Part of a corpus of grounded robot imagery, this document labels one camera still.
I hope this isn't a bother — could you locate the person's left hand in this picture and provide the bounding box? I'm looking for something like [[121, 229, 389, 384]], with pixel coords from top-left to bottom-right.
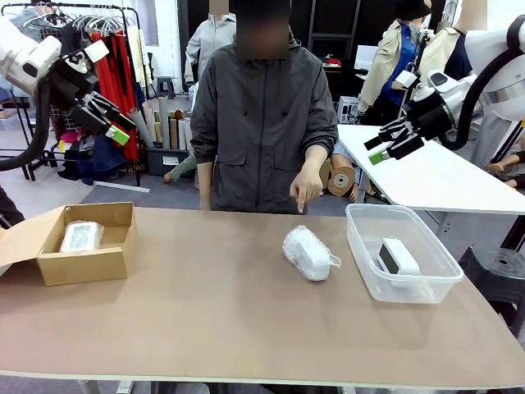
[[289, 169, 326, 215]]

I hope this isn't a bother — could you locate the cream hanging cloth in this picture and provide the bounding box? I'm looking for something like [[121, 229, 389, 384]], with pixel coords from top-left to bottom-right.
[[126, 26, 149, 89]]

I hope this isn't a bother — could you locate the white side table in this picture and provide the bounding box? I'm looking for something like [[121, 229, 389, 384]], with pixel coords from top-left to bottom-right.
[[336, 124, 525, 215]]

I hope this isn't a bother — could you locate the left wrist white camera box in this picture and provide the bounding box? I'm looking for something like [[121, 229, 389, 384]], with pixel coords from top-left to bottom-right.
[[84, 39, 112, 64]]

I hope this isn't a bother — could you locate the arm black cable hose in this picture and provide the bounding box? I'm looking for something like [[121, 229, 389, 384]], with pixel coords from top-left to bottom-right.
[[0, 80, 54, 172], [440, 18, 523, 152]]

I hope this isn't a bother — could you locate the dark sleeved bystander arm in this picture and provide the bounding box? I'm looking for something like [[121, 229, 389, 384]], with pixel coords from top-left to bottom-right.
[[0, 184, 26, 230]]

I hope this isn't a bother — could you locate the brown cardboard spool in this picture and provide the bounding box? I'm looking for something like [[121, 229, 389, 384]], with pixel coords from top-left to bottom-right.
[[326, 157, 357, 199]]

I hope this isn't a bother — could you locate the black hat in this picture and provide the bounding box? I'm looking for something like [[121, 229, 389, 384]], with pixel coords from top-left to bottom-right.
[[394, 0, 432, 21]]

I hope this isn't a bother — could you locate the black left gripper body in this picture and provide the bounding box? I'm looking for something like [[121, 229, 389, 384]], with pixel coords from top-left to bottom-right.
[[71, 92, 121, 137]]

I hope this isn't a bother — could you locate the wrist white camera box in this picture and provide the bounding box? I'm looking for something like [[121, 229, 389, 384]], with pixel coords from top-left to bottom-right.
[[396, 70, 419, 89], [84, 39, 112, 64]]

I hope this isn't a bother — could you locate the person's right forearm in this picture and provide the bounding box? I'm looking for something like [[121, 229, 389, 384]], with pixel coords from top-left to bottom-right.
[[196, 162, 215, 212]]

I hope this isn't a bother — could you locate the small grey step stool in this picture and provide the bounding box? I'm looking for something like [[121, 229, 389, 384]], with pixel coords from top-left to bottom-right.
[[156, 76, 176, 100]]

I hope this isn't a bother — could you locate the black bin with label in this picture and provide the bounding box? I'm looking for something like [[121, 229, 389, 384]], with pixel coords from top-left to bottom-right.
[[145, 145, 194, 177]]

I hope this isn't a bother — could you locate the person in grey jacket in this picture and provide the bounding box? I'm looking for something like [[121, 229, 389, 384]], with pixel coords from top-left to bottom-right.
[[189, 30, 340, 214]]

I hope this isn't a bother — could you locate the white bar on floor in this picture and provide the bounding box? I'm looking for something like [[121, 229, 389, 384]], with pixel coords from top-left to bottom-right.
[[94, 181, 151, 195]]

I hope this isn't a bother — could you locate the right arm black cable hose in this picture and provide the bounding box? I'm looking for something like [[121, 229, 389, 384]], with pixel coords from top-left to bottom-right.
[[440, 18, 523, 152]]

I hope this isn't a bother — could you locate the light grey hanging cardigan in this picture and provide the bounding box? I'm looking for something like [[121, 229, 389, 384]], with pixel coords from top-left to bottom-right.
[[10, 7, 44, 44]]

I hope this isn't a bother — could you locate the beige coat blue shirt mannequin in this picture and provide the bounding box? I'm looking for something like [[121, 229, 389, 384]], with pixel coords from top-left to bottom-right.
[[359, 19, 427, 112]]

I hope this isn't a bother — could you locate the white unwrapped digital clock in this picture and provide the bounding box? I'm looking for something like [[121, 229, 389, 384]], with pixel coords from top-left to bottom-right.
[[377, 236, 422, 288]]

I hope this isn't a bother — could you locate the cream vest navy mannequin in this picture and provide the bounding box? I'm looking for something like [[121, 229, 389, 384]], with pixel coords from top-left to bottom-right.
[[422, 26, 473, 83]]

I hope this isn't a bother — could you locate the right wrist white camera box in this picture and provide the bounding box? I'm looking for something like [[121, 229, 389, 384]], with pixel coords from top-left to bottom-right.
[[396, 70, 419, 89]]

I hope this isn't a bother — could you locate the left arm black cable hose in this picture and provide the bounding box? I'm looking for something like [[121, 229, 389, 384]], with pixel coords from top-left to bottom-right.
[[0, 80, 54, 172]]

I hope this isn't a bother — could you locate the open brown cardboard box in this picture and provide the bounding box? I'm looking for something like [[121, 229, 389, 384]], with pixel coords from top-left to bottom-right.
[[0, 201, 137, 287]]

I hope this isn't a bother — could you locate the white computer case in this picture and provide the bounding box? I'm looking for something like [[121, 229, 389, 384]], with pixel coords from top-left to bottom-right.
[[337, 96, 362, 125]]

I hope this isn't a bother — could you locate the clock with printed label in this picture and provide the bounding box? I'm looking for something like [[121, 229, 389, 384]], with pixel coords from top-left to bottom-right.
[[59, 221, 106, 254]]

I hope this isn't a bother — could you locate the person's left forearm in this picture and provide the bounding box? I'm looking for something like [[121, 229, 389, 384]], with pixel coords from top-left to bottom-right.
[[302, 144, 331, 173]]

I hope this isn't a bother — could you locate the tall pale paper roll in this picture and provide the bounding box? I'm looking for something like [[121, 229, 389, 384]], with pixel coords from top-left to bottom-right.
[[157, 96, 171, 151]]

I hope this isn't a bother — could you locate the grey hoodie mannequin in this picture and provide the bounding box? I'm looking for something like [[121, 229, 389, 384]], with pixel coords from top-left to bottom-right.
[[184, 14, 238, 86]]

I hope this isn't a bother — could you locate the bubble-wrapped white clock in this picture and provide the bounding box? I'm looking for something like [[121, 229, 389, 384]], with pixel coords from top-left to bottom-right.
[[281, 224, 343, 283]]

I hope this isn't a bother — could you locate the clear plastic container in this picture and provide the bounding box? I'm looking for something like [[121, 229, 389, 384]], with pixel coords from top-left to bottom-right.
[[345, 203, 465, 305]]

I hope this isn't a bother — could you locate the black plastic stool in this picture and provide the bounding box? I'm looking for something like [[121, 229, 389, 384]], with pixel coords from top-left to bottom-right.
[[457, 245, 525, 329]]

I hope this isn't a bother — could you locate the black clothes rack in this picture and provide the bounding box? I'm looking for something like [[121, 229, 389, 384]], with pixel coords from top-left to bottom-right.
[[0, 2, 144, 188]]

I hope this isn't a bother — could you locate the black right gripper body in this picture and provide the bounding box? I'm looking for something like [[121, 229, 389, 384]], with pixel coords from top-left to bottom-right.
[[389, 97, 454, 161]]

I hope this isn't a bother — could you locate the grey paper roll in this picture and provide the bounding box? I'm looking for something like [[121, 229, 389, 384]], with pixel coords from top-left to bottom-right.
[[127, 107, 155, 149]]

